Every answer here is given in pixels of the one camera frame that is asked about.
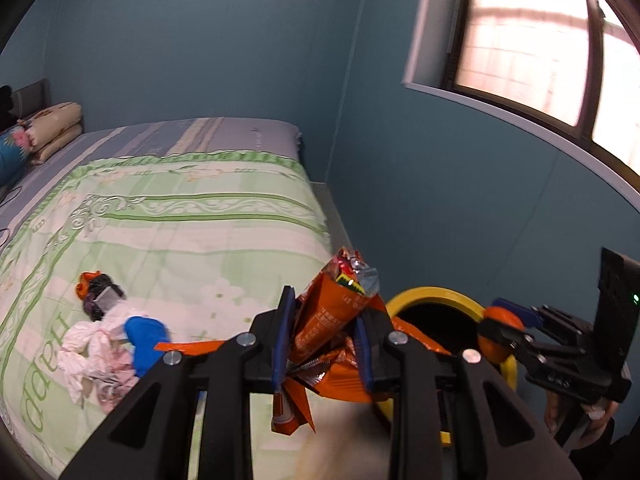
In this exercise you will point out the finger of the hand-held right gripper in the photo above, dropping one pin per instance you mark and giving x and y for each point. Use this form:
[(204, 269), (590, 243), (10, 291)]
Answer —
[(520, 312), (530, 355)]

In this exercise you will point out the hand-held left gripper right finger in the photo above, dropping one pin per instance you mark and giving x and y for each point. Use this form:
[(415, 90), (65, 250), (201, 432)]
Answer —
[(364, 360)]

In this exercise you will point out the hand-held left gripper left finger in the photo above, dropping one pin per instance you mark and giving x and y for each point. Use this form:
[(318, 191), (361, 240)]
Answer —
[(282, 340)]

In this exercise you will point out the orange foil snack bag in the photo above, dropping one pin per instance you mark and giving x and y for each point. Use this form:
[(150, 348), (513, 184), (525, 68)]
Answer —
[(325, 320)]

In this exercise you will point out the black bin with yellow rim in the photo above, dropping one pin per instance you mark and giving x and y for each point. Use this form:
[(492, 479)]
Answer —
[(450, 294)]

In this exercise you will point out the white tissue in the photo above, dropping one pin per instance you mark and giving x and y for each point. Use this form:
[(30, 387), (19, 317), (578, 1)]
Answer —
[(82, 355)]

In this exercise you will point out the person's right forearm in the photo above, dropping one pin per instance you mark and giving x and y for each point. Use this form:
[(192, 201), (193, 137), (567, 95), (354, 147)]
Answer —
[(615, 455)]

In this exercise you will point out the person's right hand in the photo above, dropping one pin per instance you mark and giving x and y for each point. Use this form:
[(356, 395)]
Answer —
[(590, 417)]

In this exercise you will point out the blue plastic object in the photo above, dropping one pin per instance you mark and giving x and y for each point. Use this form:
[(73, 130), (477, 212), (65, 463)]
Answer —
[(145, 337)]

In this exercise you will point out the green patterned quilt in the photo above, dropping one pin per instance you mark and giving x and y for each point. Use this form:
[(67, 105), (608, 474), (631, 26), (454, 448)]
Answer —
[(175, 240)]

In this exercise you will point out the bed with striped sheet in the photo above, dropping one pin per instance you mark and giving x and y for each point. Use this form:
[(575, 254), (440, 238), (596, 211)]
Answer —
[(200, 132)]

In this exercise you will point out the cream folded quilt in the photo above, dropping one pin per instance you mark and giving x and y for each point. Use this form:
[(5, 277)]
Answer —
[(50, 125)]

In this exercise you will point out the blue floral folded quilt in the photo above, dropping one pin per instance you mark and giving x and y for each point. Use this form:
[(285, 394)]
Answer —
[(10, 152)]

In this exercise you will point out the grey padded headboard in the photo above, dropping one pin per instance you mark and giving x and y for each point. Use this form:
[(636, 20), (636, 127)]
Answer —
[(30, 97)]

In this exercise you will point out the black folded clothes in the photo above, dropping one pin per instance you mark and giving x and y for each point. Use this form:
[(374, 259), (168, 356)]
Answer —
[(4, 102)]

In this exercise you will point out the window with brown frame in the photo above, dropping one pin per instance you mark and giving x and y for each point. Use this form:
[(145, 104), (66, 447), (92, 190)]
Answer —
[(525, 45)]

